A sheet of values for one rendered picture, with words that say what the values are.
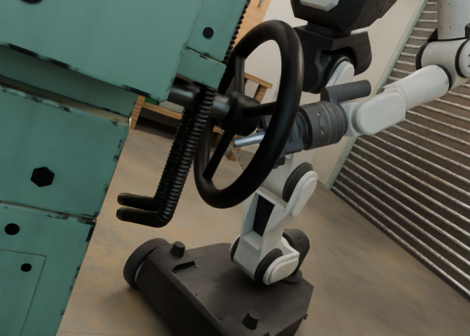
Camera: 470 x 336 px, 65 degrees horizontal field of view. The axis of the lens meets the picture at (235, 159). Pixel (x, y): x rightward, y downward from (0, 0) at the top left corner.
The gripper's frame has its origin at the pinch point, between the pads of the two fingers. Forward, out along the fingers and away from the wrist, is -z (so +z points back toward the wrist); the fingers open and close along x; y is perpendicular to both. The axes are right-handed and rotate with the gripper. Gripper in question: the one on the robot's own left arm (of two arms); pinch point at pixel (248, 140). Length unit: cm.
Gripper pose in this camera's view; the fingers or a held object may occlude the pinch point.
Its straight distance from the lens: 68.4
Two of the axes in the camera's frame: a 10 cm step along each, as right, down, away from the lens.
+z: 9.4, -2.2, 2.5
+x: -2.2, -9.7, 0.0
